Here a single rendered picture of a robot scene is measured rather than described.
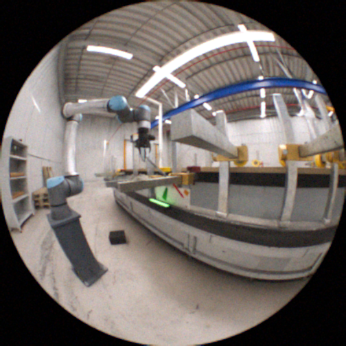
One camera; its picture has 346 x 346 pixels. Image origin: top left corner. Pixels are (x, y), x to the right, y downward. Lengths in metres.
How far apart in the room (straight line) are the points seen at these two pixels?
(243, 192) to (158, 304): 0.94
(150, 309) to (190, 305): 0.27
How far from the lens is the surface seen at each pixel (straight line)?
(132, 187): 0.33
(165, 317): 0.91
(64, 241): 0.88
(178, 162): 0.51
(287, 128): 0.42
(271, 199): 0.63
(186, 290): 0.98
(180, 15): 4.17
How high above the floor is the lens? 0.90
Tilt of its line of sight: 3 degrees down
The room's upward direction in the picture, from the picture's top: 2 degrees counter-clockwise
